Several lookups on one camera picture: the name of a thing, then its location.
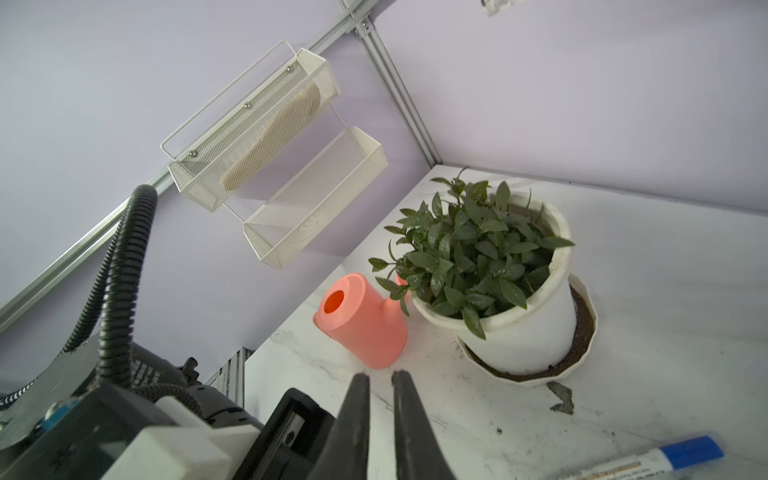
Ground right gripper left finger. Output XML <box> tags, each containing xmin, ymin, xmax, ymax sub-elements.
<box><xmin>308</xmin><ymin>373</ymin><xmax>370</xmax><ymax>480</ymax></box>

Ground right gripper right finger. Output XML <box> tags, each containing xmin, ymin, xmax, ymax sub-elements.
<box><xmin>392</xmin><ymin>370</ymin><xmax>455</xmax><ymax>480</ymax></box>

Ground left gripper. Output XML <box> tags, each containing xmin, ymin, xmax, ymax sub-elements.
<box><xmin>233</xmin><ymin>388</ymin><xmax>335</xmax><ymax>480</ymax></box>

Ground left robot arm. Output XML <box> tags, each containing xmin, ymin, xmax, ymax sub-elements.
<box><xmin>1</xmin><ymin>339</ymin><xmax>334</xmax><ymax>479</ymax></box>

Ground pink watering can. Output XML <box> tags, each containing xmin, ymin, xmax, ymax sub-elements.
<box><xmin>313</xmin><ymin>273</ymin><xmax>408</xmax><ymax>369</ymax></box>

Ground potted green plant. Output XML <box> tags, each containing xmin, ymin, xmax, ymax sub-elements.
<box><xmin>369</xmin><ymin>176</ymin><xmax>577</xmax><ymax>375</ymax></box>

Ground white plant saucer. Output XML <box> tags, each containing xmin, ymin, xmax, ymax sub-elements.
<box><xmin>455</xmin><ymin>272</ymin><xmax>599</xmax><ymax>388</ymax></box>

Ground upper white mesh shelf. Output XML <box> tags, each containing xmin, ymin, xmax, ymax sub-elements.
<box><xmin>161</xmin><ymin>40</ymin><xmax>340</xmax><ymax>212</ymax></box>

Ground white mesh shelf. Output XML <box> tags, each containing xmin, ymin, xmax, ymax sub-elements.
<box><xmin>243</xmin><ymin>127</ymin><xmax>388</xmax><ymax>269</ymax></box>
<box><xmin>161</xmin><ymin>40</ymin><xmax>340</xmax><ymax>212</ymax></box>

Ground lower white mesh shelf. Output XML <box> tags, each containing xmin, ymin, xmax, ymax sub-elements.
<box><xmin>243</xmin><ymin>127</ymin><xmax>388</xmax><ymax>269</ymax></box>

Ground beige glove in shelf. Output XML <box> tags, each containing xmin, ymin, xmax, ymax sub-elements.
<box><xmin>219</xmin><ymin>83</ymin><xmax>321</xmax><ymax>191</ymax></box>

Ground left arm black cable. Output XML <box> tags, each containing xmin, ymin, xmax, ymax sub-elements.
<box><xmin>0</xmin><ymin>184</ymin><xmax>205</xmax><ymax>415</ymax></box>

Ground white wire wall basket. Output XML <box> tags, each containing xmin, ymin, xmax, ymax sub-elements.
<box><xmin>480</xmin><ymin>0</ymin><xmax>523</xmax><ymax>17</ymax></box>

